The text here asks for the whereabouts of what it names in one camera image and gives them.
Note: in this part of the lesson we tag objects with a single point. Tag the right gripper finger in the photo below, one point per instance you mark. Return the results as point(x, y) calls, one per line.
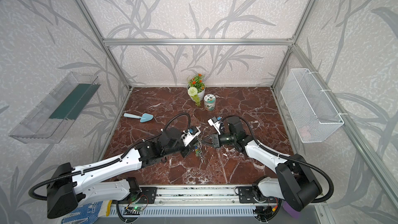
point(208, 144)
point(208, 138)

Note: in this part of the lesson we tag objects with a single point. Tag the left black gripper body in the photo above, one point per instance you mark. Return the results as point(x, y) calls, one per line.
point(189, 149)

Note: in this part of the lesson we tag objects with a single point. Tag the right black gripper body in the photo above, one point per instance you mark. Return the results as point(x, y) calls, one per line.
point(214, 140)

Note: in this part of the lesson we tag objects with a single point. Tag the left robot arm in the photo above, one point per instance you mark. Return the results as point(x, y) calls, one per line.
point(72, 187)

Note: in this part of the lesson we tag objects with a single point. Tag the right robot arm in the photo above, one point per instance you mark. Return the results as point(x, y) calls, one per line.
point(295, 182)

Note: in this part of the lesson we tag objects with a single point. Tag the light blue toy shovel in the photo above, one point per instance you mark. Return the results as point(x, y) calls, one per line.
point(143, 118)

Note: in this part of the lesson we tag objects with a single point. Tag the round green tin can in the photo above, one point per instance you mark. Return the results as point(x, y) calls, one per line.
point(209, 102)

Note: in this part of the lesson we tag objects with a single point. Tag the potted flower plant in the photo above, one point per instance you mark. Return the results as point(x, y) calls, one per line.
point(196, 88)

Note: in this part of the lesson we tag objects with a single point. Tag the green circuit board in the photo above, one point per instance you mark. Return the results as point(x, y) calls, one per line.
point(131, 211)

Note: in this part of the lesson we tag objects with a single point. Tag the blue dotted work glove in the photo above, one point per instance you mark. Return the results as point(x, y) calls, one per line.
point(86, 214)

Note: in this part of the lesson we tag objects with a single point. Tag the purple toy shovel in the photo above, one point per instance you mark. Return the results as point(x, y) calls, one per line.
point(293, 213)

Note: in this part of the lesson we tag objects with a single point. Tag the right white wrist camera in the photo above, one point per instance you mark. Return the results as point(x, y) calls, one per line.
point(217, 124)

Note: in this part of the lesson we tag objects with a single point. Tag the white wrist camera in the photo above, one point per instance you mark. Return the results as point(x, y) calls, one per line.
point(217, 124)
point(190, 137)

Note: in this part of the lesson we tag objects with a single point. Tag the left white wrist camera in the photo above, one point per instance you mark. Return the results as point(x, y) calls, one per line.
point(190, 137)

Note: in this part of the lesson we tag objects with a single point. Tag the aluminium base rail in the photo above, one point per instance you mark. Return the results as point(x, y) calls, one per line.
point(183, 194)

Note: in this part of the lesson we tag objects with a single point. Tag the white wire mesh basket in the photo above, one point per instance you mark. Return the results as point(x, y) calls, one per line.
point(312, 112)

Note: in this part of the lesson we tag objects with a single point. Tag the clear plastic wall shelf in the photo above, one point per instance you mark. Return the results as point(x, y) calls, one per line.
point(51, 119)

